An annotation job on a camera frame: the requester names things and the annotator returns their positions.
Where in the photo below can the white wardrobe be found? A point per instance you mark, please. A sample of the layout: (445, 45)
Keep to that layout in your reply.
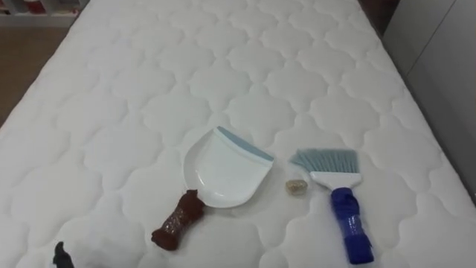
(439, 74)

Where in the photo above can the small gold crumpled wrapper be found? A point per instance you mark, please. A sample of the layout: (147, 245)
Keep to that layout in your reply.
(296, 187)

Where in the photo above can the white quilted bed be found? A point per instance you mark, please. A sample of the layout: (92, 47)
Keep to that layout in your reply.
(223, 74)

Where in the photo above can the white shelf unit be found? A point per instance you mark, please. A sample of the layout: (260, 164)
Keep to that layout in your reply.
(33, 11)

